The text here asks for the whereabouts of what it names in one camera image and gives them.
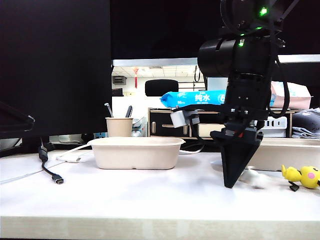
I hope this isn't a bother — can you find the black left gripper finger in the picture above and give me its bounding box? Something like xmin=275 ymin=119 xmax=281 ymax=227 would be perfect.
xmin=0 ymin=100 xmax=36 ymax=133

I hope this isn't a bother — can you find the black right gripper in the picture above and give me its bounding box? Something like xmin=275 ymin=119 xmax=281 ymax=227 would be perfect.
xmin=210 ymin=74 xmax=272 ymax=188

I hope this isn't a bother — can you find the white lizard doll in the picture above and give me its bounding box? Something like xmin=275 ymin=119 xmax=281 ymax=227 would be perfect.
xmin=237 ymin=166 xmax=276 ymax=190

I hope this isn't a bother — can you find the yellow pink-cheeked bird doll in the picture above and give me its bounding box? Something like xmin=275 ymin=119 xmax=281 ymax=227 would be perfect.
xmin=280 ymin=164 xmax=320 ymax=193

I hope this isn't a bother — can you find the beige pulp paper box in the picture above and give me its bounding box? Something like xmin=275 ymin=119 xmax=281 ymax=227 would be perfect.
xmin=246 ymin=137 xmax=320 ymax=172
xmin=87 ymin=136 xmax=186 ymax=170

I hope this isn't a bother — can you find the beige cardboard box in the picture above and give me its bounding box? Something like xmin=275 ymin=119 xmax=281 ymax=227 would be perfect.
xmin=197 ymin=123 xmax=226 ymax=138

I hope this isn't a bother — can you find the flat white device box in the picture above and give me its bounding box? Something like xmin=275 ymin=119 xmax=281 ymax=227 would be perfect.
xmin=262 ymin=129 xmax=287 ymax=138

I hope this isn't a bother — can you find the silver monitor stand plate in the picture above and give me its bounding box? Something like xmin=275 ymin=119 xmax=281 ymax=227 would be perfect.
xmin=48 ymin=133 xmax=84 ymax=144

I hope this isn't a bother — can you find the white multi-port charger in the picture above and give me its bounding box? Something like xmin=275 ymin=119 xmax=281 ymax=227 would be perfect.
xmin=262 ymin=116 xmax=288 ymax=131

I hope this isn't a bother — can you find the large black monitor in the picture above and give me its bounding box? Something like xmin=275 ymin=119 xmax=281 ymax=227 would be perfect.
xmin=0 ymin=0 xmax=113 ymax=141

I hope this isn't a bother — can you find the blue wet wipes pack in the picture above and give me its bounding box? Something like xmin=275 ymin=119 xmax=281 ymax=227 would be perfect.
xmin=159 ymin=89 xmax=228 ymax=109

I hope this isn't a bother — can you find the grey folded cloth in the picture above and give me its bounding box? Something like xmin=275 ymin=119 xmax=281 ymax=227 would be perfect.
xmin=291 ymin=107 xmax=320 ymax=140

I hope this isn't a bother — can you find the black wooden desk organizer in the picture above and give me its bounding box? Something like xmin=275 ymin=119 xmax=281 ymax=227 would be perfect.
xmin=147 ymin=107 xmax=300 ymax=140

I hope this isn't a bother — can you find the pink tissue pack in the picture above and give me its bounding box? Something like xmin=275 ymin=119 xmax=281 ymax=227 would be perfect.
xmin=269 ymin=80 xmax=314 ymax=109

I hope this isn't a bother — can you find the silver-headed tool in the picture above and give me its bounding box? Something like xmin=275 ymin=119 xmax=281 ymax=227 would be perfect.
xmin=104 ymin=102 xmax=115 ymax=118

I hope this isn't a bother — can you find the black chair headrest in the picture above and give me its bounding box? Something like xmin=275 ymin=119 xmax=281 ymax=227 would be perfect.
xmin=144 ymin=79 xmax=179 ymax=97

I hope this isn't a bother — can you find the brown paper cup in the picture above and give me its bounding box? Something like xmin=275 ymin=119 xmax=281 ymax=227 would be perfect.
xmin=105 ymin=116 xmax=134 ymax=138

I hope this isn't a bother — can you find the red Chinese knot ornament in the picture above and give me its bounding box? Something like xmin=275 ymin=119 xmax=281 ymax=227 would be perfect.
xmin=132 ymin=66 xmax=140 ymax=89

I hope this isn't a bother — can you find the black monitor silver edge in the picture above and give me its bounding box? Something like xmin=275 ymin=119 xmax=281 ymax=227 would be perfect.
xmin=109 ymin=0 xmax=320 ymax=67

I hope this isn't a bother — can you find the thin white cable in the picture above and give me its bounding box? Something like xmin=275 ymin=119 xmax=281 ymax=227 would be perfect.
xmin=0 ymin=159 xmax=63 ymax=185

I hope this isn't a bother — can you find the black USB-C cable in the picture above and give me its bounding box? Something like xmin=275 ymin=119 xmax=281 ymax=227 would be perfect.
xmin=37 ymin=136 xmax=65 ymax=186

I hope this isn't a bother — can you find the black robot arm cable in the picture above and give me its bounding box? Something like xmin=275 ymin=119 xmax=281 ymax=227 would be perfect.
xmin=268 ymin=56 xmax=291 ymax=120

